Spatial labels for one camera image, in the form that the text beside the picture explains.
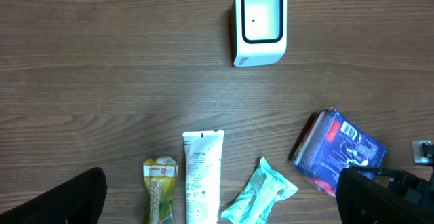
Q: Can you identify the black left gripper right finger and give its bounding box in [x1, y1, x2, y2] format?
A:
[336, 168, 433, 224]

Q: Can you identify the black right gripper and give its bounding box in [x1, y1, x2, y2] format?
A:
[349, 138, 434, 211]

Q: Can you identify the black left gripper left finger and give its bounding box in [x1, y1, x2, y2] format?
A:
[1, 167, 108, 224]

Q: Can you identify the purple pad package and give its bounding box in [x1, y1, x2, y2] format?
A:
[288, 108, 387, 197]

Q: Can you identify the yellow green Pokka drink pouch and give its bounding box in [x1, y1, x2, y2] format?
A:
[143, 156, 178, 224]

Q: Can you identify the teal wet wipes pack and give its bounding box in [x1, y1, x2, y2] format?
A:
[221, 157, 298, 224]

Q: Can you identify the white tube with gold cap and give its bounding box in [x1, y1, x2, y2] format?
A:
[182, 130, 224, 224]

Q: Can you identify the white barcode scanner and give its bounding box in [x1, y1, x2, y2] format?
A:
[231, 0, 288, 67]

